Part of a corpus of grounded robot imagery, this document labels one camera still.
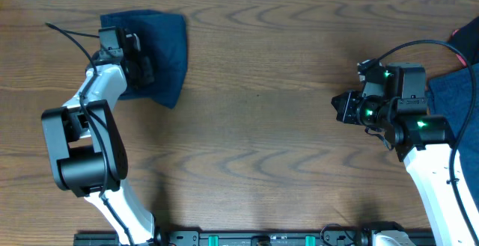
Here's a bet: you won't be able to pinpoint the navy blue shorts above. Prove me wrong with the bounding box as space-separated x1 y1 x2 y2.
100 10 188 108

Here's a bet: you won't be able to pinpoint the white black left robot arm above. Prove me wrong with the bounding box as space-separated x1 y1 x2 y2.
41 55 155 245

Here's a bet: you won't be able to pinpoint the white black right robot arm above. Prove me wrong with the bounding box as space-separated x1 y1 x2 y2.
332 90 478 245

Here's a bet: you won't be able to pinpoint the pile of dark clothes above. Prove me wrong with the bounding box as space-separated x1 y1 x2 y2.
427 69 478 203

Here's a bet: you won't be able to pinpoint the red black garment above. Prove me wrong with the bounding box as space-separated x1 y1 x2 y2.
448 16 479 67

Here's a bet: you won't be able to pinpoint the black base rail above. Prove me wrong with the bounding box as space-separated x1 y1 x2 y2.
73 221 439 246

